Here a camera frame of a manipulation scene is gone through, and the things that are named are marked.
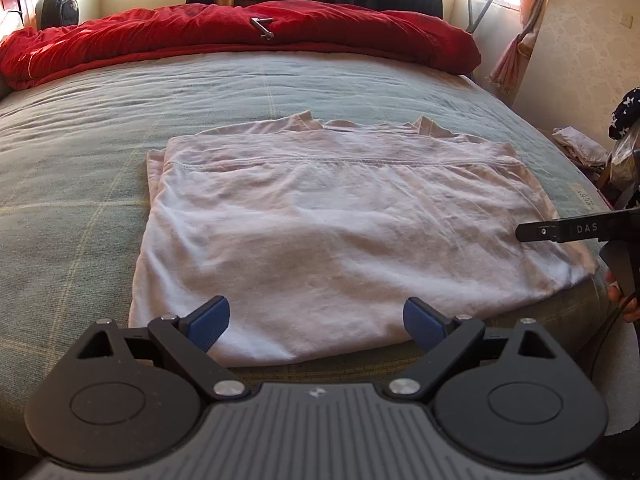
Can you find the person's right hand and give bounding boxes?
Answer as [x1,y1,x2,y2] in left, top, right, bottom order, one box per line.
[605,270,640,321]

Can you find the clear plastic bag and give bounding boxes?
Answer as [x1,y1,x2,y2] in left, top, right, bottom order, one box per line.
[602,130,640,196]

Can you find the metal crank handle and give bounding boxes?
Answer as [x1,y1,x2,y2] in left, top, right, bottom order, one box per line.
[250,17,276,41]

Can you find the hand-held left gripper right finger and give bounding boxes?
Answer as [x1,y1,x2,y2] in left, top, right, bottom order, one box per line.
[384,296,563,403]

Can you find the dark side table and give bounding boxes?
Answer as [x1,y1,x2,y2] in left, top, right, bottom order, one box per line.
[550,127,616,196]

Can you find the dark backpack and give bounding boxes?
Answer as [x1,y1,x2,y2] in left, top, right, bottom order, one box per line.
[35,0,81,31]

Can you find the pale pink folded clothes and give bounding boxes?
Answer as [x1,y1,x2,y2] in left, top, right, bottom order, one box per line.
[552,126,608,166]

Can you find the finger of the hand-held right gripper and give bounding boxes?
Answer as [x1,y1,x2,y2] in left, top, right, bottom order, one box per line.
[515,220,562,244]

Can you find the pink tied curtain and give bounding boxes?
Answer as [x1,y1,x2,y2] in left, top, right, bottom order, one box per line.
[490,0,558,106]

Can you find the white printed t-shirt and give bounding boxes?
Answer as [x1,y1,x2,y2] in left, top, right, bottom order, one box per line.
[129,115,600,366]

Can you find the person's right forearm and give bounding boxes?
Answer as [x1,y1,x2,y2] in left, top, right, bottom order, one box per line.
[608,87,640,141]

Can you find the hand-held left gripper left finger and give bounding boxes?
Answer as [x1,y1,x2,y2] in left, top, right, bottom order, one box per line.
[76,296,249,402]

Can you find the red quilt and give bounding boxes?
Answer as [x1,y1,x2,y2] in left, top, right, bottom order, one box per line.
[0,1,482,92]

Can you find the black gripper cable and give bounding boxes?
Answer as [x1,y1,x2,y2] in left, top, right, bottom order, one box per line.
[587,300,636,381]

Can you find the bed with green plaid blanket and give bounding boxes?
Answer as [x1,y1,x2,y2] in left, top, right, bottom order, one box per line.
[0,52,640,461]

